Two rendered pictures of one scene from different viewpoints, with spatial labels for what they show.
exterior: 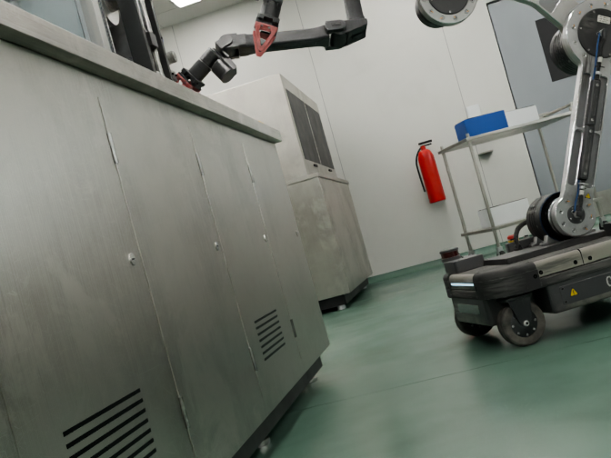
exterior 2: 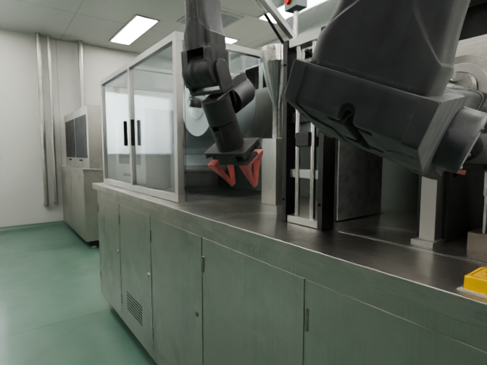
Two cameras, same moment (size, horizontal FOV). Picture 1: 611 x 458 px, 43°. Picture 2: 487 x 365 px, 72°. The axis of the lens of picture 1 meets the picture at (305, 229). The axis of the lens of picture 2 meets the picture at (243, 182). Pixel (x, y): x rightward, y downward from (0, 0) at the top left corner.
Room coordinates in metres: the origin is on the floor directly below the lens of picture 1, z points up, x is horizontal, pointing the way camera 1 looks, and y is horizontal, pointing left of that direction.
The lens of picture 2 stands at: (2.75, -0.55, 1.11)
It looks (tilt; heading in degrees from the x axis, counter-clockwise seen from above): 5 degrees down; 133
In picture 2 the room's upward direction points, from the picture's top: straight up
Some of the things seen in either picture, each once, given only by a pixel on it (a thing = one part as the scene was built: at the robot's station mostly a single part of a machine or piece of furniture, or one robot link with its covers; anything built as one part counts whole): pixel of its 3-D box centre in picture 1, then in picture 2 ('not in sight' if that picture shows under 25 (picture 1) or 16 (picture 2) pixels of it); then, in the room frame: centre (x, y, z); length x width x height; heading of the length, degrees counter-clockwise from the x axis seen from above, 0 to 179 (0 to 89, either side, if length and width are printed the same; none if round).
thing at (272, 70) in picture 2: not in sight; (277, 135); (1.88, 0.57, 1.18); 0.14 x 0.14 x 0.57
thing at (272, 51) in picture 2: not in sight; (277, 56); (1.88, 0.57, 1.50); 0.14 x 0.14 x 0.06
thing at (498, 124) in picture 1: (523, 181); not in sight; (5.59, -1.59, 0.51); 0.91 x 0.58 x 1.02; 102
